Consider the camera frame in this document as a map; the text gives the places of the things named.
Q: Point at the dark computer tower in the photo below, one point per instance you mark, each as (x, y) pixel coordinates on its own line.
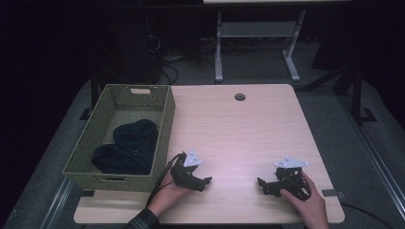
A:
(140, 47)

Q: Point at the black metal stand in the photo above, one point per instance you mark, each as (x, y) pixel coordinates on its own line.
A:
(94, 92)
(358, 95)

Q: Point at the grey metal desk frame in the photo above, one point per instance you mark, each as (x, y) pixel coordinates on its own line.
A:
(254, 29)

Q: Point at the person's right hand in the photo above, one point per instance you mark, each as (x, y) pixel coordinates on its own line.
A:
(313, 206)

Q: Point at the green woven basket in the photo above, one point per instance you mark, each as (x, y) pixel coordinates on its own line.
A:
(95, 133)

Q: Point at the person's left hand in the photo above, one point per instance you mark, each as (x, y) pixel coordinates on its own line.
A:
(165, 197)

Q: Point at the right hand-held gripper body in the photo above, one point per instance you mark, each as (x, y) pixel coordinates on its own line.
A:
(291, 179)

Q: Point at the dark blue cloth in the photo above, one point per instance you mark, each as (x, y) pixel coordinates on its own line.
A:
(132, 149)

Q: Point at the metal floor rail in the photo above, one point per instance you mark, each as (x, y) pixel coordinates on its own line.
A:
(375, 152)
(59, 200)

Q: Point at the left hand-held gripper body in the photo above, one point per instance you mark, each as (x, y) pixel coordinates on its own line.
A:
(184, 178)

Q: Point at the grey tape strip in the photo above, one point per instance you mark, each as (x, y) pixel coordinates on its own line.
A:
(331, 192)

